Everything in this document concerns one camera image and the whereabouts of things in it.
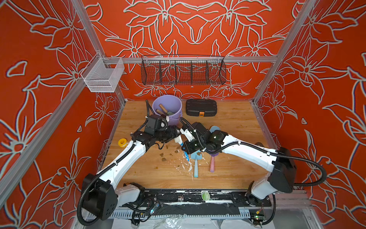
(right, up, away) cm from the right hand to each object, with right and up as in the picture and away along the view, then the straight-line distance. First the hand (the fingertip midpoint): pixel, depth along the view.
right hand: (181, 146), depth 75 cm
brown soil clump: (-13, -9, +14) cm, 21 cm away
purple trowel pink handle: (+19, -12, +9) cm, 24 cm away
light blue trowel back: (+24, +7, +26) cm, 36 cm away
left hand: (0, +7, +2) cm, 8 cm away
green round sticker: (+13, -26, -1) cm, 30 cm away
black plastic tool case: (+16, +23, +35) cm, 45 cm away
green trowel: (-15, +19, +23) cm, 33 cm away
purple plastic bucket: (-7, +25, +27) cm, 37 cm away
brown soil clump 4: (-9, -4, +17) cm, 20 cm away
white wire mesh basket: (-51, +39, +12) cm, 66 cm away
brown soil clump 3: (-3, -7, +15) cm, 16 cm away
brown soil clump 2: (-11, -11, +12) cm, 20 cm away
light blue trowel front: (+9, -10, +13) cm, 18 cm away
